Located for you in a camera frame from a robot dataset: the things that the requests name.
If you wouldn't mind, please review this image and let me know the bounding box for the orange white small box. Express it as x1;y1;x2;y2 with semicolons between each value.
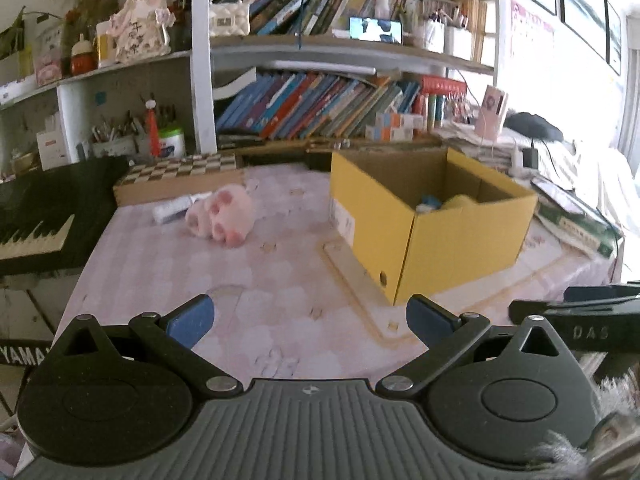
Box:
364;124;417;142
375;112;427;131

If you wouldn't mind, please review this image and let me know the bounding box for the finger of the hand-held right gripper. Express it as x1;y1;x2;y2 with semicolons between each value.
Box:
563;281;640;304
508;299;618;322

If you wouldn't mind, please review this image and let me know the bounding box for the white jar with green lid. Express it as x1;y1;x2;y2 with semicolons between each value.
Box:
157;127;187;159

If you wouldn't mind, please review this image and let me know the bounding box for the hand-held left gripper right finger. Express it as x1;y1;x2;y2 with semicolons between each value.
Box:
375;294;576;396

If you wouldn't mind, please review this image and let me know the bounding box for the white wooden bookshelf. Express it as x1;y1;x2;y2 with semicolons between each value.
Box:
0;0;501;177

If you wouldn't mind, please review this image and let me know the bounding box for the row of books beside bag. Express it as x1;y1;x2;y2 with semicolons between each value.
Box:
246;0;417;37

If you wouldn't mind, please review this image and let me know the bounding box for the black cushion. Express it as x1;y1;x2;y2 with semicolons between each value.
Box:
502;112;564;142

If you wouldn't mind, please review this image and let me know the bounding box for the phone with lit screen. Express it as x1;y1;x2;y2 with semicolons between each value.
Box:
348;16;404;44

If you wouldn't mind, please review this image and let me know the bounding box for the grey fur trim clothing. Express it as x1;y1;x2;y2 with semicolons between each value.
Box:
529;374;640;480

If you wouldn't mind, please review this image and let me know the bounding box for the black keyboard piano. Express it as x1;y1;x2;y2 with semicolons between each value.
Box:
0;154;132;368

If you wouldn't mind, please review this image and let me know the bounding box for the white tube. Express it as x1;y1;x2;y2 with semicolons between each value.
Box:
151;191;214;226

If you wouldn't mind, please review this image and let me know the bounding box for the white box with red label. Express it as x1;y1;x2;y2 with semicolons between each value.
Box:
36;114;77;172

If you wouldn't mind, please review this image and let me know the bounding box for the pen holder with pens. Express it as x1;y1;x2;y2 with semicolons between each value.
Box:
89;112;140;159

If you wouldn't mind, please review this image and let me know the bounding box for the narrow framed picture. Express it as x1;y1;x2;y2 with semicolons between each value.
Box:
604;0;624;77

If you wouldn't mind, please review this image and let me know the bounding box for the pink plush toy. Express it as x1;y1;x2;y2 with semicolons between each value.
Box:
184;184;254;249

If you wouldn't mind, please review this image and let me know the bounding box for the long row of leaning books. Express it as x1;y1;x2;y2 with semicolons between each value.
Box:
215;71;427;142

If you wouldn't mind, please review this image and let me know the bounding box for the yellow cardboard box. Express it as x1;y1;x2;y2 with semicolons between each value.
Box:
329;147;540;307

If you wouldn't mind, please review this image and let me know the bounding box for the thick red book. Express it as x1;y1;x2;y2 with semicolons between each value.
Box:
419;75;469;99

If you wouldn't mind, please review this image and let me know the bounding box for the alphabet wall poster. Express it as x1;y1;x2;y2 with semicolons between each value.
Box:
509;0;557;58

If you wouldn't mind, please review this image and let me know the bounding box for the stack of papers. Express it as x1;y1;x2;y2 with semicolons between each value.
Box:
434;124;522;172

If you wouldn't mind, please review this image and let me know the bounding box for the white pen cup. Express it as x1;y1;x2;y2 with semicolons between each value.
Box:
444;24;474;62
424;19;447;54

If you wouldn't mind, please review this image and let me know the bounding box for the yellow tape roll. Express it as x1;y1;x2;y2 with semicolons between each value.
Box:
440;194;478;212

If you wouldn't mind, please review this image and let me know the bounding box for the wooden chessboard box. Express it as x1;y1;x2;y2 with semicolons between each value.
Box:
112;152;239;207

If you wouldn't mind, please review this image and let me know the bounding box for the black tablet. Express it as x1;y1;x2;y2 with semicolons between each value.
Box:
531;176;587;214

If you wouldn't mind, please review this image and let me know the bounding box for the gold can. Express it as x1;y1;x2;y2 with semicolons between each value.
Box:
96;31;117;69

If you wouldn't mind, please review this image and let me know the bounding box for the white quilted bag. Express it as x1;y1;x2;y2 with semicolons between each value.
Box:
208;0;251;37

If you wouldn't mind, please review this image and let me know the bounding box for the large framed picture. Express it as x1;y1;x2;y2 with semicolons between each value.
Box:
559;0;609;57

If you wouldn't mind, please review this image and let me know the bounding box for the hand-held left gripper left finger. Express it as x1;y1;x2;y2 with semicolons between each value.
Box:
50;294;243;395

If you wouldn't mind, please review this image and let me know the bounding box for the sofa with grey cover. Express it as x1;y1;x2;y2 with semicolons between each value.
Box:
547;137;640;291

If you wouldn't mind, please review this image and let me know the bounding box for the red bottle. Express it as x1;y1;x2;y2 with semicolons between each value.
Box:
69;34;97;74

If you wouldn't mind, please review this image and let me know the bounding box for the thick green book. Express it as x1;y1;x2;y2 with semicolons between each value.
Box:
534;199;624;259

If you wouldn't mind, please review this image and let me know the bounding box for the pink cloth covered desktop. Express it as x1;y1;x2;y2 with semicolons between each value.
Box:
50;162;622;382

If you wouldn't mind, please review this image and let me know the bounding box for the floral doll figure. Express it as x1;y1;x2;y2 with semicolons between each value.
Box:
109;0;174;64

